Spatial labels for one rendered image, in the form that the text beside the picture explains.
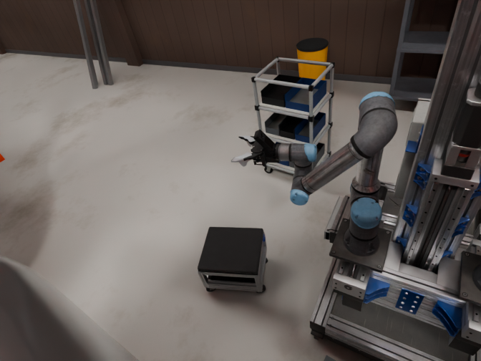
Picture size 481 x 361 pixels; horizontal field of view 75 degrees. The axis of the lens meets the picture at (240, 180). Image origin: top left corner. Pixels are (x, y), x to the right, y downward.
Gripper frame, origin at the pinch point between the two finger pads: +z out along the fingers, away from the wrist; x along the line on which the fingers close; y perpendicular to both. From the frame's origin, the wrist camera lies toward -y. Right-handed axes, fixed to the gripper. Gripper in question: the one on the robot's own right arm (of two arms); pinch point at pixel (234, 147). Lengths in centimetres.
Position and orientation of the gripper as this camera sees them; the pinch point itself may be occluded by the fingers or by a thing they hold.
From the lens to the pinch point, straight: 139.4
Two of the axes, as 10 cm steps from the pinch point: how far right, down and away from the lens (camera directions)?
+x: 2.2, -7.8, 5.9
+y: 1.9, 6.2, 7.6
